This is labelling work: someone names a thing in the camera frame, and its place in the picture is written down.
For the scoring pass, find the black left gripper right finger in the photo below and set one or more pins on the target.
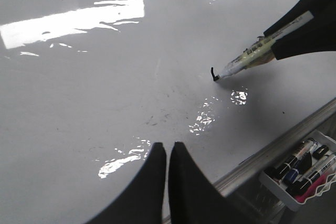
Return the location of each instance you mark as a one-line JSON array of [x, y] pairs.
[[192, 198]]

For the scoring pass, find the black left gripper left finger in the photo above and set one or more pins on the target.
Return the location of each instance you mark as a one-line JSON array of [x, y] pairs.
[[142, 200]]

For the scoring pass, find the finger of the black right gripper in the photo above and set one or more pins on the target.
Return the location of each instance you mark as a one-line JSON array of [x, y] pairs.
[[315, 7], [318, 35]]

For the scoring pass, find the white whiteboard marker with tape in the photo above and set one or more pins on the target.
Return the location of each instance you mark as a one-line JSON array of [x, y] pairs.
[[260, 52]]

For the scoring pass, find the white whiteboard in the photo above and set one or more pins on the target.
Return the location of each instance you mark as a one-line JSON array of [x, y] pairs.
[[87, 86]]

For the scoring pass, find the black capped marker in tray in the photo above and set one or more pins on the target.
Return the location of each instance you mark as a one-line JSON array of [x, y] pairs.
[[295, 156]]

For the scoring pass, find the blue capped marker in tray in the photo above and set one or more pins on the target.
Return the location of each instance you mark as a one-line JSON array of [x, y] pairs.
[[300, 168]]

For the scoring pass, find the white marker black cap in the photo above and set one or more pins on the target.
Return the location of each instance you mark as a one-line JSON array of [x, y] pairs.
[[315, 172]]

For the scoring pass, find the pink eraser in tray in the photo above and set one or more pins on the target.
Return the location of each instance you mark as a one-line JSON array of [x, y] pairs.
[[311, 190]]

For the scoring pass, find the small black cap in tray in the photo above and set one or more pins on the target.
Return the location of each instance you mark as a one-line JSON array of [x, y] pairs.
[[320, 152]]

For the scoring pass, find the aluminium whiteboard frame rail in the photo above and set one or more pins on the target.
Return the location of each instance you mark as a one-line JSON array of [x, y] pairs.
[[275, 153]]

